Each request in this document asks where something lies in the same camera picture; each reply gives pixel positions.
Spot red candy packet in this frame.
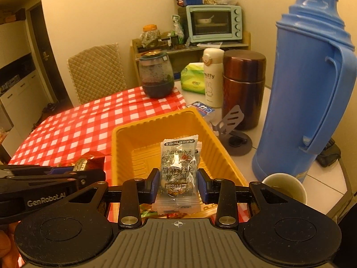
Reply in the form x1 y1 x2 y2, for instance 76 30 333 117
159 212 187 219

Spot white miffy bottle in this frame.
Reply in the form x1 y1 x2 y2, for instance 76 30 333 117
202 48 224 108

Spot dark door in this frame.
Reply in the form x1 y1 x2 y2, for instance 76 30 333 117
27 2 73 108

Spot wooden shelf rack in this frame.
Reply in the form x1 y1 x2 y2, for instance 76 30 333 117
130 30 251 84

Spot orange lid candy jar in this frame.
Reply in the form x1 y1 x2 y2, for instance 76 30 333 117
139 24 161 48

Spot orange plastic tray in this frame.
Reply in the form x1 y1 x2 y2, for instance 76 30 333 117
111 107 249 220

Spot yellow green snack packet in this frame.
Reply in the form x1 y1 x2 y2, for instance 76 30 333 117
139 204 158 218

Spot white ceramic mug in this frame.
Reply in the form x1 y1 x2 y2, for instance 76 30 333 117
262 173 307 205

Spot blue medicine box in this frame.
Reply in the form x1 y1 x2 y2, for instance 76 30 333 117
187 101 215 122

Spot large red snack packet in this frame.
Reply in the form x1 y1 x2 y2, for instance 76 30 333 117
65 151 106 171

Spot dark glass jar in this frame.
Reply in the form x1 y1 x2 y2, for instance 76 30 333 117
139 50 174 99

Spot grey phone stand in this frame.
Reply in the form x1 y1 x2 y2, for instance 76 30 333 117
211 105 252 157

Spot brown steel food flask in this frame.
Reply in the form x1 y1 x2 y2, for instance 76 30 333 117
222 50 266 130

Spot white cabinet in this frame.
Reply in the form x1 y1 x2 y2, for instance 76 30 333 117
1 21 50 157

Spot black adapter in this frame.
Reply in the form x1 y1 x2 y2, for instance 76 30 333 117
316 138 341 167

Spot red checkered tablecloth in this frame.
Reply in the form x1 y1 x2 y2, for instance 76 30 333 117
10 87 186 182

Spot left hand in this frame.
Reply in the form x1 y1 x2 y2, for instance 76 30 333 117
0 223 19 268

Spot light blue toaster oven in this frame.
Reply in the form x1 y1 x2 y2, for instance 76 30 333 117
179 5 243 43

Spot blue thermos jug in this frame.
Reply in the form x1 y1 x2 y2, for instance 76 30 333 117
252 0 356 180

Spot silver nut snack packet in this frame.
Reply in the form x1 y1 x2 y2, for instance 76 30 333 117
152 134 202 215

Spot green tissue pack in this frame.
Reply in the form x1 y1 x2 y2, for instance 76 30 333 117
181 62 205 94

